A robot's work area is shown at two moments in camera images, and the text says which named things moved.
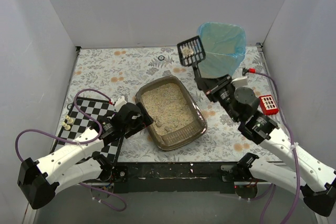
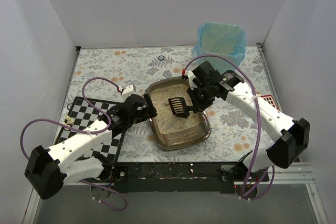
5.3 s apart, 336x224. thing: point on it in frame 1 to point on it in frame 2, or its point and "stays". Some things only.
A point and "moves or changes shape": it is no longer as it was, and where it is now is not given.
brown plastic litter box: x=176 y=115 moves or changes shape
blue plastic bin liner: x=224 y=45 stays
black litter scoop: x=191 y=52 to x=179 y=108
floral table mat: x=117 y=71 stays
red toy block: x=268 y=105 stays
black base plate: x=180 y=178 stays
